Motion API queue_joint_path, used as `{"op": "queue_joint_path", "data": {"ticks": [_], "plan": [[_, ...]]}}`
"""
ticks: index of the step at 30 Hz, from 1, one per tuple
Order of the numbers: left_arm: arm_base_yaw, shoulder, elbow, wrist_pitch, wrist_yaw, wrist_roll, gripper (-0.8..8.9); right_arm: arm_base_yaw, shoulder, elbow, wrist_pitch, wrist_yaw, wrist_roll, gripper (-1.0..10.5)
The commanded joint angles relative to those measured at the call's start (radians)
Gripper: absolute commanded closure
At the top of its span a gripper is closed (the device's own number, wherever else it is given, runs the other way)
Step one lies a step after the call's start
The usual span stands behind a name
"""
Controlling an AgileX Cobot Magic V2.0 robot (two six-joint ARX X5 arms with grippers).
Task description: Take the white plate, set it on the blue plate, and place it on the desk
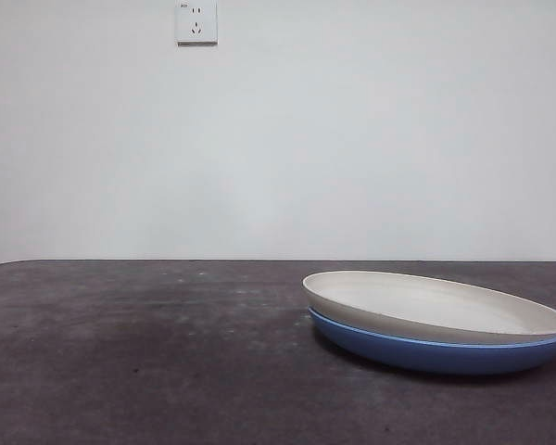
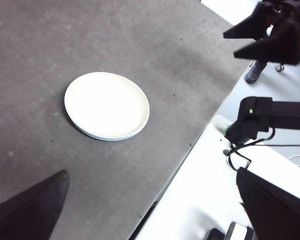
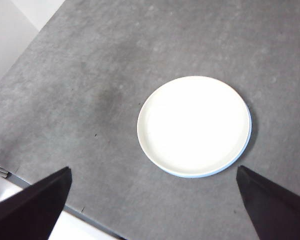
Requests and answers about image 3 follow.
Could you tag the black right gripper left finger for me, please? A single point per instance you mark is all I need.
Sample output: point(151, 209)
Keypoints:
point(32, 212)

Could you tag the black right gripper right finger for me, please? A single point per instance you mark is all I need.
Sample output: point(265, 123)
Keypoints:
point(280, 212)

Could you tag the white round plate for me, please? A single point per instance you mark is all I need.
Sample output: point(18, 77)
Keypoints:
point(192, 125)

